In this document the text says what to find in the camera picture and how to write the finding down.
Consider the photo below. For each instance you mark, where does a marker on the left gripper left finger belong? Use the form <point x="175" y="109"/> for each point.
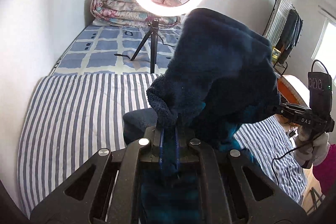
<point x="153" y="153"/>

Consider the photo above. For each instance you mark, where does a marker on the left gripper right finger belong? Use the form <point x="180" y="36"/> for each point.
<point x="185" y="157"/>

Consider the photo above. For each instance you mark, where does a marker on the teal plaid fleece jacket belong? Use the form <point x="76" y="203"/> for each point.
<point x="219" y="78"/>

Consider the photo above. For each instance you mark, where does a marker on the black clothes drying rack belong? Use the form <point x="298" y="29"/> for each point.
<point x="283" y="31"/>

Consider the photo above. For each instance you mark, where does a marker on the gloved right hand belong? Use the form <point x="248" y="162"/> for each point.
<point x="310" y="150"/>

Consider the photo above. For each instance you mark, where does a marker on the pink garment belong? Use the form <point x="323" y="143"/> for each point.
<point x="324" y="172"/>

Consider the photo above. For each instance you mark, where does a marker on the white window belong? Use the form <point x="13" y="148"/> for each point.
<point x="325" y="48"/>

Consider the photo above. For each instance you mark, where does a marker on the blue white striped quilt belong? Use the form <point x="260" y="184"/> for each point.
<point x="71" y="117"/>

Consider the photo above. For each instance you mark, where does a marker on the floral folded comforter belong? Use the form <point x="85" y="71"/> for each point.
<point x="127" y="13"/>

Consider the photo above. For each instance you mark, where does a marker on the black camera box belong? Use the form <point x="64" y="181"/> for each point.
<point x="320" y="88"/>

